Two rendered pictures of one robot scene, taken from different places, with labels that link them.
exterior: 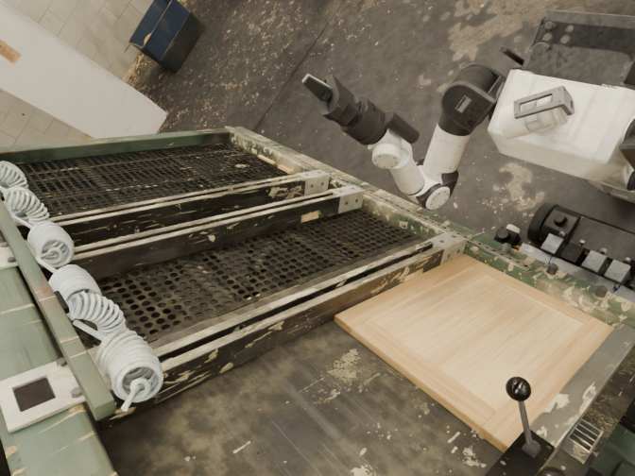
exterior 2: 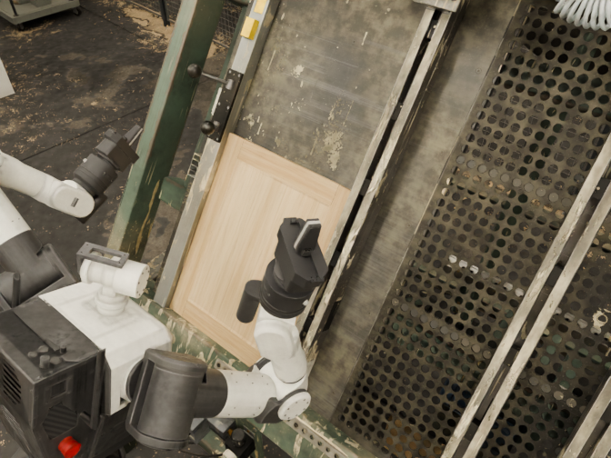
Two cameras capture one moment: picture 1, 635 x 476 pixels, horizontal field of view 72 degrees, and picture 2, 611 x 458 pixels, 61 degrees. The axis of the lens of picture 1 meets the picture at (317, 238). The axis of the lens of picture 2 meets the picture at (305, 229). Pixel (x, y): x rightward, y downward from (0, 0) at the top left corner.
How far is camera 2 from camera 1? 127 cm
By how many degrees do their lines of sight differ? 75
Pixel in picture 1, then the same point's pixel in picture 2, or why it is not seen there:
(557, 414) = (205, 169)
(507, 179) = not seen: outside the picture
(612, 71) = (35, 308)
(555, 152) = not seen: hidden behind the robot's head
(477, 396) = (248, 166)
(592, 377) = (185, 220)
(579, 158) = not seen: hidden behind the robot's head
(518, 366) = (227, 214)
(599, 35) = (16, 334)
